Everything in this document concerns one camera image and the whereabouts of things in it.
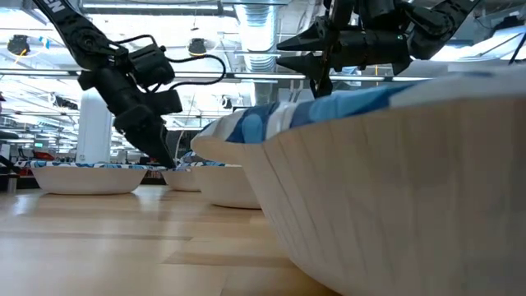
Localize white building column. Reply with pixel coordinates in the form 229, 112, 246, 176
76, 87, 113, 164

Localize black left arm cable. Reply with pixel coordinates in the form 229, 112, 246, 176
164, 53, 228, 90

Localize silver ventilation duct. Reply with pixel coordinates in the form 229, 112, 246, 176
233, 2, 281, 106

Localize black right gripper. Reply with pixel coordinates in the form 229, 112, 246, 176
275, 0, 413, 99

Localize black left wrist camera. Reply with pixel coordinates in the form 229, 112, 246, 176
128, 43, 177, 90

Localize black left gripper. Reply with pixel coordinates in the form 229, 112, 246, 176
76, 67, 184, 169

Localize blue patterned paper bowl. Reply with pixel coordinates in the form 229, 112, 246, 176
29, 160, 150, 196
179, 150, 215, 165
160, 165, 202, 192
190, 72, 526, 296
189, 161, 262, 210

